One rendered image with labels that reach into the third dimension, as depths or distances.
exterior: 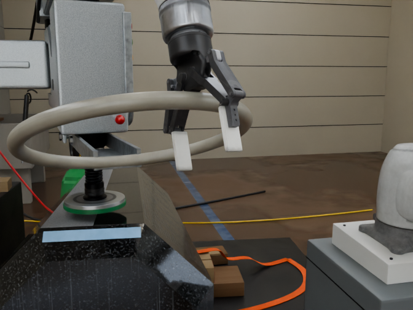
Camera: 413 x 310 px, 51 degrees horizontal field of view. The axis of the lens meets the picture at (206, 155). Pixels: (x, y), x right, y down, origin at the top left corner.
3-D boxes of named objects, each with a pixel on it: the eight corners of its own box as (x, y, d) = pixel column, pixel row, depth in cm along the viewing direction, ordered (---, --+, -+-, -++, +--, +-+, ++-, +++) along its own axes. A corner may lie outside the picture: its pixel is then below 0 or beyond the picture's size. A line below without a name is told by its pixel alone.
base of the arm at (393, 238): (401, 219, 137) (402, 202, 135) (455, 248, 115) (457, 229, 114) (349, 224, 133) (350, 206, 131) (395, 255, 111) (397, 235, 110)
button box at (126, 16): (120, 99, 149) (117, 15, 144) (128, 99, 150) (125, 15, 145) (125, 101, 142) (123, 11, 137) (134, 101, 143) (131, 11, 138)
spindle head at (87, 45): (54, 131, 170) (46, 13, 162) (110, 128, 178) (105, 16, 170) (61, 144, 137) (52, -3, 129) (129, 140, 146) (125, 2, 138)
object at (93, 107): (13, 176, 102) (13, 164, 102) (204, 161, 121) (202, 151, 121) (-4, 111, 57) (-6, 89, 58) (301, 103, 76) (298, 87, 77)
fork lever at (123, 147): (58, 141, 169) (58, 129, 168) (108, 139, 176) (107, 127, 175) (79, 172, 106) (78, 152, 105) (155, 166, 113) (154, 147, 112)
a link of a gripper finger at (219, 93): (204, 75, 73) (207, 68, 73) (240, 108, 66) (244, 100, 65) (185, 73, 71) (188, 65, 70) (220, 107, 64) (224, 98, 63)
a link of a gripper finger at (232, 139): (232, 108, 67) (235, 106, 66) (239, 152, 65) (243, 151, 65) (217, 107, 65) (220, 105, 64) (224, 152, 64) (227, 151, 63)
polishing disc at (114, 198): (127, 192, 166) (127, 189, 166) (121, 209, 145) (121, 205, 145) (71, 194, 164) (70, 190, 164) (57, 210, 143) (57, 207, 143)
